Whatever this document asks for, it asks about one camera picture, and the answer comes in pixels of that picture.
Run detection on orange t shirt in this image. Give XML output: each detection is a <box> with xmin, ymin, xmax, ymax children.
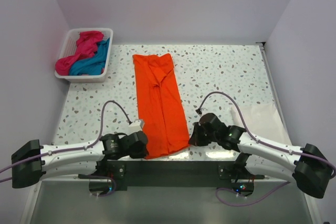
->
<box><xmin>133</xmin><ymin>54</ymin><xmax>189</xmax><ymax>159</ymax></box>

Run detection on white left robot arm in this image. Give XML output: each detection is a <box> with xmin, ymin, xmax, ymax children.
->
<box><xmin>11</xmin><ymin>131</ymin><xmax>148</xmax><ymax>189</ymax></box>

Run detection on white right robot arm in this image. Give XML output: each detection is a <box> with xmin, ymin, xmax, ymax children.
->
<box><xmin>189</xmin><ymin>113</ymin><xmax>333</xmax><ymax>199</ymax></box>

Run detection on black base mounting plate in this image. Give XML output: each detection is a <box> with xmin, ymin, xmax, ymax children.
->
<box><xmin>93</xmin><ymin>161</ymin><xmax>253</xmax><ymax>190</ymax></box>

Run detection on white folded cloth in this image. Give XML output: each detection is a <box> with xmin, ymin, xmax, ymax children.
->
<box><xmin>239</xmin><ymin>103</ymin><xmax>291</xmax><ymax>145</ymax></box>

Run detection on blue t shirt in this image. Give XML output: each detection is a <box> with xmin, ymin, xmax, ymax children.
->
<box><xmin>69</xmin><ymin>39</ymin><xmax>110</xmax><ymax>76</ymax></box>

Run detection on white plastic laundry basket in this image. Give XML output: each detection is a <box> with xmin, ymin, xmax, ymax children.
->
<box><xmin>55</xmin><ymin>27</ymin><xmax>113</xmax><ymax>83</ymax></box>

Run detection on pink t shirt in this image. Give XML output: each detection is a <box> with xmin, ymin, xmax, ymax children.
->
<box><xmin>55</xmin><ymin>30</ymin><xmax>104</xmax><ymax>76</ymax></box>

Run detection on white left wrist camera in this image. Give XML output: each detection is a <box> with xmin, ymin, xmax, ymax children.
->
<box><xmin>128</xmin><ymin>119</ymin><xmax>145</xmax><ymax>134</ymax></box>

